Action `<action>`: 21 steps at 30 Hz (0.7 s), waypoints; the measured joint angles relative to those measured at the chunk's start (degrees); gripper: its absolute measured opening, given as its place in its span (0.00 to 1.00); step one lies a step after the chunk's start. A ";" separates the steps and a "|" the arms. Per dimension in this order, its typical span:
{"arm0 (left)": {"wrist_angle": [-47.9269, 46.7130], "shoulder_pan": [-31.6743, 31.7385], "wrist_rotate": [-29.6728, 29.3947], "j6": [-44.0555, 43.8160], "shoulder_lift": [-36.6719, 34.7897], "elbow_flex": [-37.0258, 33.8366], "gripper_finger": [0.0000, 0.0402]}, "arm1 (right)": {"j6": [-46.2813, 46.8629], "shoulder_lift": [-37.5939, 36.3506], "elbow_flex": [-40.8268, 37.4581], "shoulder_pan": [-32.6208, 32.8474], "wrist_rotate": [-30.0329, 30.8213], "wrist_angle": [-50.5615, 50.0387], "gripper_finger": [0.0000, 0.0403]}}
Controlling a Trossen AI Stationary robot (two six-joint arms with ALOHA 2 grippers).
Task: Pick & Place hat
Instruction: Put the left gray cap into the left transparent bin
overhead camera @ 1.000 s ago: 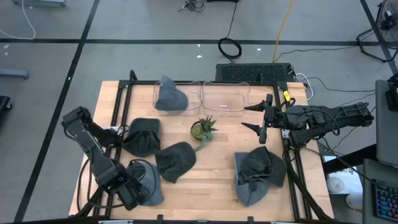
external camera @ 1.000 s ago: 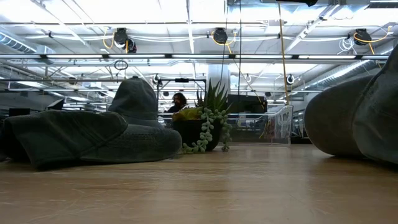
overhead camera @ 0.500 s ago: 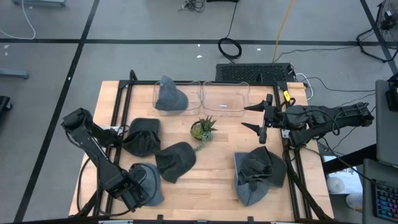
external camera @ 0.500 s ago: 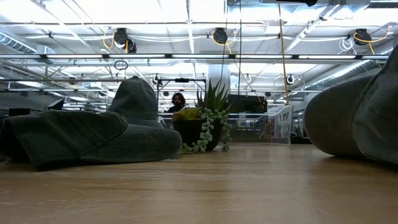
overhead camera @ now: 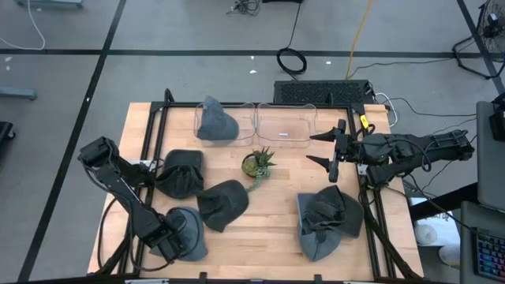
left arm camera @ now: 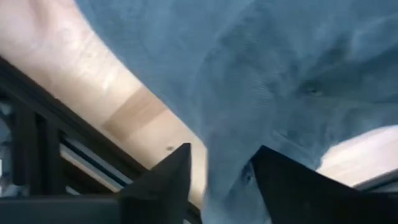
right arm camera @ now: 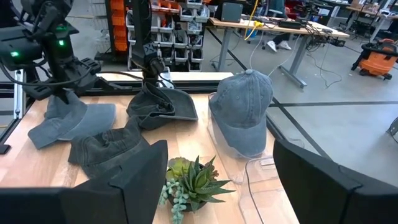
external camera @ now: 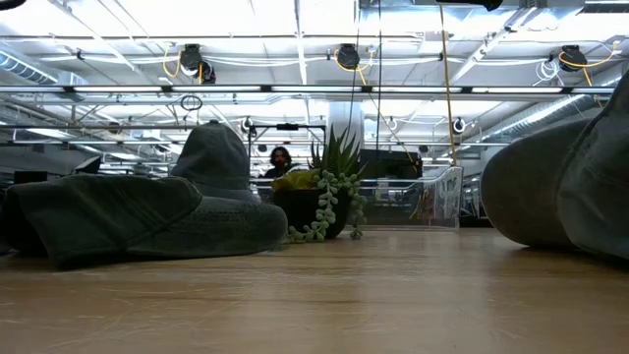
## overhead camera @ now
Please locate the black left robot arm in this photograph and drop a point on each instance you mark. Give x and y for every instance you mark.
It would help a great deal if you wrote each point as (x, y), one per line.
(118, 185)

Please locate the black desk device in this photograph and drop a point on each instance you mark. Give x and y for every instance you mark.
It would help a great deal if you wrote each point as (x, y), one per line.
(498, 118)

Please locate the grey baseball cap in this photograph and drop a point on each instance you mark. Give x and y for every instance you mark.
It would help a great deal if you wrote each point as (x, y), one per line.
(311, 240)
(215, 122)
(189, 226)

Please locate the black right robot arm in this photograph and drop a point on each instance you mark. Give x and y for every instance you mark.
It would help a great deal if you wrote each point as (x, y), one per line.
(434, 144)

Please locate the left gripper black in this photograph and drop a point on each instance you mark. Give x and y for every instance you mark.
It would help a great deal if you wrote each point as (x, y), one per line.
(161, 236)

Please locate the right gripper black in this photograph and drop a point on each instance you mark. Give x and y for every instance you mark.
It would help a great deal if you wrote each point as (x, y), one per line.
(347, 150)

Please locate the black floor fan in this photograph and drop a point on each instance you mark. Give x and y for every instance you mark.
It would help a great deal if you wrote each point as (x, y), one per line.
(493, 27)

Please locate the black baseball cap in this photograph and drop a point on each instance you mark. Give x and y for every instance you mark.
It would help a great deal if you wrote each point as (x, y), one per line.
(223, 203)
(179, 177)
(331, 213)

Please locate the backlit rainbow keyboard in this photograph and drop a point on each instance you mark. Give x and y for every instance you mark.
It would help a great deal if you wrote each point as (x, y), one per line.
(491, 256)

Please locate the black furniture base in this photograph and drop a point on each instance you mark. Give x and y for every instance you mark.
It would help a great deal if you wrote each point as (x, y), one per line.
(6, 132)

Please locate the grey desk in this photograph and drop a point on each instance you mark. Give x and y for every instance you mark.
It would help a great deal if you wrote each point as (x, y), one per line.
(469, 236)
(491, 165)

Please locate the potted succulent plant black pot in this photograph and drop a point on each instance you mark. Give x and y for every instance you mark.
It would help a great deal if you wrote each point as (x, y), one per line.
(256, 165)

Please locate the silver mounting bracket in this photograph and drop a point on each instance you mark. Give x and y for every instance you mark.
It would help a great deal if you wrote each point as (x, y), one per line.
(362, 169)

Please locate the clear plastic bin with sticker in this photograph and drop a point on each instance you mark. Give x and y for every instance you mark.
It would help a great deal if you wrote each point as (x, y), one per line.
(284, 126)

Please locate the white round object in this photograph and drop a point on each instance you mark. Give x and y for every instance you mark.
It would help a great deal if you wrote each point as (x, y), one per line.
(426, 234)
(450, 254)

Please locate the black metal table frame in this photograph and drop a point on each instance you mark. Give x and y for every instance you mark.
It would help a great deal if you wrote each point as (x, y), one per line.
(177, 105)

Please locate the black perforated computer case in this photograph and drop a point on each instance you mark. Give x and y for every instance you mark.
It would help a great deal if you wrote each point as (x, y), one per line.
(319, 91)

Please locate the grey furniture foot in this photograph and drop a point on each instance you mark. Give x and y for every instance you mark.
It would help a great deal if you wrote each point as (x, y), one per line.
(49, 3)
(17, 93)

